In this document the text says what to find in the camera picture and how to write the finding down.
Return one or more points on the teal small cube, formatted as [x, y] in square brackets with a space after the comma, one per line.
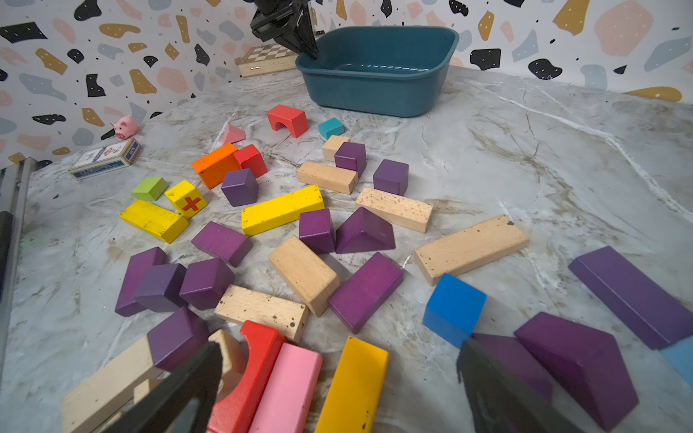
[331, 127]

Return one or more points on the light blue block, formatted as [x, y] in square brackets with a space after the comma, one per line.
[680, 357]

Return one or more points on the teal plastic storage bin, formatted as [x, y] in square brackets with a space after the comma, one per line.
[384, 70]

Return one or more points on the purple long block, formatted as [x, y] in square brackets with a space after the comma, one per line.
[653, 315]

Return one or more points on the purple cube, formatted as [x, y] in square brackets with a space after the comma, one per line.
[240, 187]

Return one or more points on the orange block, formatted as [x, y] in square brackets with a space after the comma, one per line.
[213, 167]

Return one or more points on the green small block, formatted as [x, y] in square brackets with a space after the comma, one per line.
[150, 189]

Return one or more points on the purple wedge block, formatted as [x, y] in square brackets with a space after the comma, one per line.
[586, 362]

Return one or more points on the red curved arch block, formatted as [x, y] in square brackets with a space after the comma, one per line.
[243, 379]

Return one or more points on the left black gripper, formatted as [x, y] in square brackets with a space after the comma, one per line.
[287, 22]

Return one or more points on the wooden chessboard box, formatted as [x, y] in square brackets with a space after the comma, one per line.
[266, 59]

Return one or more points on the pink pig toy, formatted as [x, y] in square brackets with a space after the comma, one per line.
[125, 128]

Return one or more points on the yellow cube red cross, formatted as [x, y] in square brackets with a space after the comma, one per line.
[186, 198]

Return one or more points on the natural wood long block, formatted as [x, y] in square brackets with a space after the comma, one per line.
[469, 249]

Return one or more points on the blue cube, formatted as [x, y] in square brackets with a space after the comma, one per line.
[453, 310]

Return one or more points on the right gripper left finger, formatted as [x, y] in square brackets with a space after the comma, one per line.
[183, 402]

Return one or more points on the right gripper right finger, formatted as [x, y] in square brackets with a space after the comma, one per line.
[499, 400]

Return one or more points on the yellow flat block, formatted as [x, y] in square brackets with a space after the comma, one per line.
[155, 221]

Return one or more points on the amber yellow long block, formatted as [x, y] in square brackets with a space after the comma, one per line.
[353, 399]

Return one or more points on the playing card box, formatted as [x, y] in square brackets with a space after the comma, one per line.
[105, 159]

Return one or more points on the pink wedge block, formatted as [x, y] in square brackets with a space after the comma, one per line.
[233, 135]

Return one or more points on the pink long block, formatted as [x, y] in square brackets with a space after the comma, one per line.
[287, 398]

